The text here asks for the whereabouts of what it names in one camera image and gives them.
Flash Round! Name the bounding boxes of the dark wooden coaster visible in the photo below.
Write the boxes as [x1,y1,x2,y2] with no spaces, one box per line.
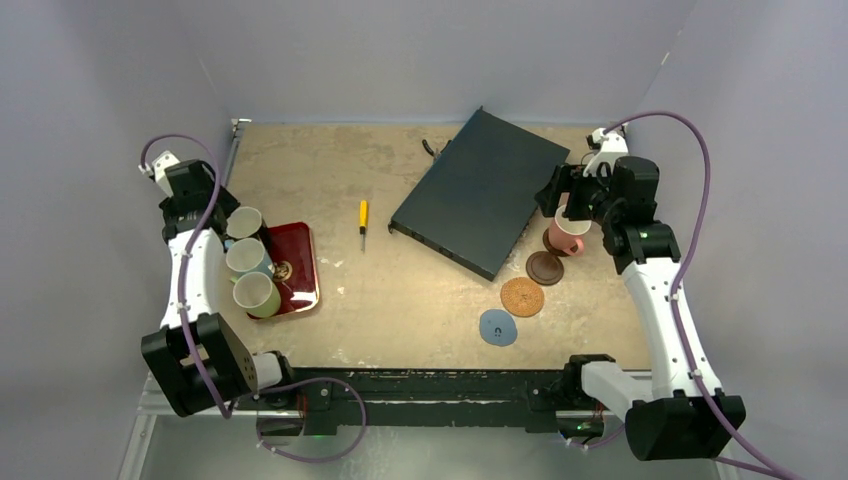
[525,251,564,286]
[541,227,572,259]

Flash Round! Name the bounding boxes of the white cup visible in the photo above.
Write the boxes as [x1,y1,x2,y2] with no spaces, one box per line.
[226,206,267,240]

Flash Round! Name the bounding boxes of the woven cork coaster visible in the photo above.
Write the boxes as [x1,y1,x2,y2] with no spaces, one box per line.
[500,277,545,318]

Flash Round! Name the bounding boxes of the blue grey smiley coaster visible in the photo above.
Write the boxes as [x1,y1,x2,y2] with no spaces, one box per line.
[479,309,518,347]

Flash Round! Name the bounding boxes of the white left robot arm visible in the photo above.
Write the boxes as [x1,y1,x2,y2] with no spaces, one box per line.
[140,151,298,417]

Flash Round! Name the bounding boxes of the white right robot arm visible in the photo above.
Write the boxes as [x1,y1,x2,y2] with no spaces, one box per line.
[535,156,746,461]

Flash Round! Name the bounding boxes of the green cup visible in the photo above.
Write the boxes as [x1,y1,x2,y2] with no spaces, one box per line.
[232,272,282,319]

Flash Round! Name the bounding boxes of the dark flat metal box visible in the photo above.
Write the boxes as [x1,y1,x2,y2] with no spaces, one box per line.
[388,109,571,281]

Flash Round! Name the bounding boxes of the light blue mug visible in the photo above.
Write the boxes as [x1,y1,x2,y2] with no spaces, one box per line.
[225,238,274,279]

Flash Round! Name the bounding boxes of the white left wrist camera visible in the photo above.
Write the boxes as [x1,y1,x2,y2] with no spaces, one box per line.
[138,150,180,182]

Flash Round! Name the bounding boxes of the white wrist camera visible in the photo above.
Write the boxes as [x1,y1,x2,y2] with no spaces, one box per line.
[138,150,180,182]
[583,126,629,177]

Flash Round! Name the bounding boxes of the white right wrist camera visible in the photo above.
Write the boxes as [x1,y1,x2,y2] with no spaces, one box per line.
[583,126,629,177]

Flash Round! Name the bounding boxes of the aluminium table rail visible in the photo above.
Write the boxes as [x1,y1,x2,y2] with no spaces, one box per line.
[182,119,252,313]

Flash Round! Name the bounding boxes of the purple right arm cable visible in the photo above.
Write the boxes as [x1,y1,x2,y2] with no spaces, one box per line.
[569,110,803,480]

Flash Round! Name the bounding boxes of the black handled pliers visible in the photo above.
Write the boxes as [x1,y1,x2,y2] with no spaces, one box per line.
[421,139,443,161]

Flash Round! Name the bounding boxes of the yellow handled screwdriver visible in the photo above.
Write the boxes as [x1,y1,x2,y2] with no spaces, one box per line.
[358,200,369,253]

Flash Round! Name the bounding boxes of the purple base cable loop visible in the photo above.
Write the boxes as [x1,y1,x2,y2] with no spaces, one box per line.
[255,377,369,467]

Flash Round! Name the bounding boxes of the black front base frame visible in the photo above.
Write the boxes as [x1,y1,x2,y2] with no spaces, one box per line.
[247,367,617,440]

